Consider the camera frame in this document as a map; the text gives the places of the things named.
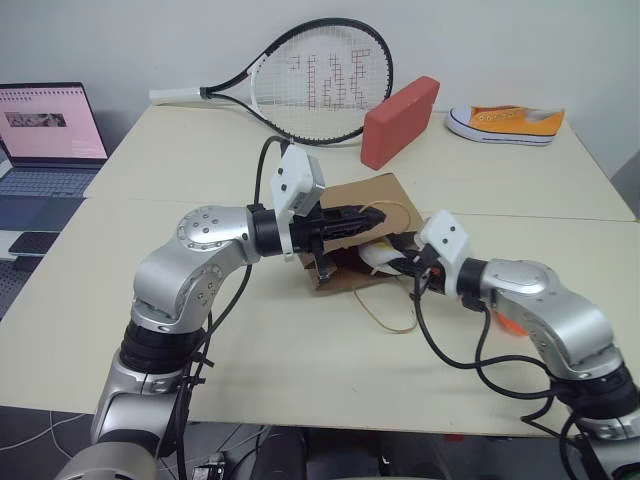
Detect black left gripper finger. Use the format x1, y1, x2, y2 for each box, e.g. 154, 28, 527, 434
349, 215, 388, 236
341, 203, 386, 222

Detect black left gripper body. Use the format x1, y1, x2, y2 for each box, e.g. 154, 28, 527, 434
291, 205, 362, 282

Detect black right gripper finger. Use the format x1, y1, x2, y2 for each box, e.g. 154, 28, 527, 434
385, 236, 420, 257
370, 260, 417, 278

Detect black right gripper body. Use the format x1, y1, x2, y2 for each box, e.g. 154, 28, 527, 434
399, 244, 447, 295

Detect brown paper bag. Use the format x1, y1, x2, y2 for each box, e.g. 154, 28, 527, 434
298, 171, 427, 335

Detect white and yellow plush toy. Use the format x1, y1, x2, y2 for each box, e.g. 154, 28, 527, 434
358, 241, 407, 275

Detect red rectangular block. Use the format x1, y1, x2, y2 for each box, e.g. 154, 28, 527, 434
360, 75, 442, 173

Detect black and white tennis racket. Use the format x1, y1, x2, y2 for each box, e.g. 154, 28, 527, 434
148, 18, 394, 147

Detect yellow canvas sneaker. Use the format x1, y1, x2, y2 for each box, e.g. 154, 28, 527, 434
445, 104, 567, 148

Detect open grey laptop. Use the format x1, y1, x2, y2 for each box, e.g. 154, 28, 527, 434
0, 81, 111, 234

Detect black smartphone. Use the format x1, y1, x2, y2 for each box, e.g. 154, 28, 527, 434
6, 231, 60, 259

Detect dark perforated panel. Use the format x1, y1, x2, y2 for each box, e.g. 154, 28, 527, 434
0, 256, 36, 322

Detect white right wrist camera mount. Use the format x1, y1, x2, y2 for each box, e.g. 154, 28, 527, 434
416, 209, 474, 297

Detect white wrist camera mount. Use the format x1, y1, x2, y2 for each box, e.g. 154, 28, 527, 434
416, 209, 474, 297
269, 143, 328, 264

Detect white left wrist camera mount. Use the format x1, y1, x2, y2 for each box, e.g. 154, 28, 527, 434
269, 143, 328, 264

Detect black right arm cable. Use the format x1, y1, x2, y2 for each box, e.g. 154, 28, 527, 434
410, 277, 609, 480

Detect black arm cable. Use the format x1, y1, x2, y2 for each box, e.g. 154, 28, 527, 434
172, 135, 291, 480
410, 277, 609, 480

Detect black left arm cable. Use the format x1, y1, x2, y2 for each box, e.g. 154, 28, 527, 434
172, 135, 291, 480

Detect thin white floor cable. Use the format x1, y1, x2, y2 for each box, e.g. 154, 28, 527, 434
0, 408, 99, 452

